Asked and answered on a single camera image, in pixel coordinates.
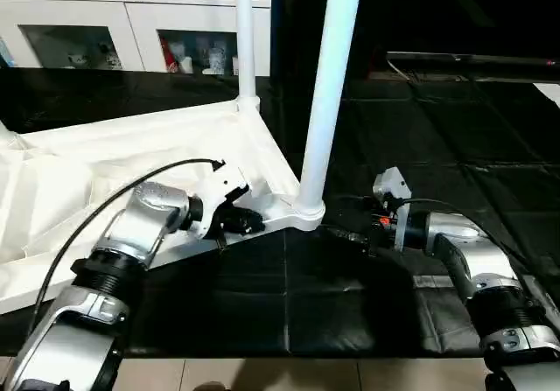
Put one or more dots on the black metal rail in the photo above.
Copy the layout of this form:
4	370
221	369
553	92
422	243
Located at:
472	60

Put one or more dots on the grey left robot foot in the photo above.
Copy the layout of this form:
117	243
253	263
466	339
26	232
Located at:
210	387

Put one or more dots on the white plastic table leg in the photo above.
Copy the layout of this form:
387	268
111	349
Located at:
331	76
245	37

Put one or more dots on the red bottle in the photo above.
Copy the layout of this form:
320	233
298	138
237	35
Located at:
166	57

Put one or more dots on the white plastic table top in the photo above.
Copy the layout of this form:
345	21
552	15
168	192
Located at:
114	164

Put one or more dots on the white edge strip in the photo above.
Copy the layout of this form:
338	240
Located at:
551	94

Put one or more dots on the white glass-door cabinet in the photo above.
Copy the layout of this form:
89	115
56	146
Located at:
114	15

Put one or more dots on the black work mat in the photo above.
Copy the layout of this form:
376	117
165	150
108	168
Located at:
464	190

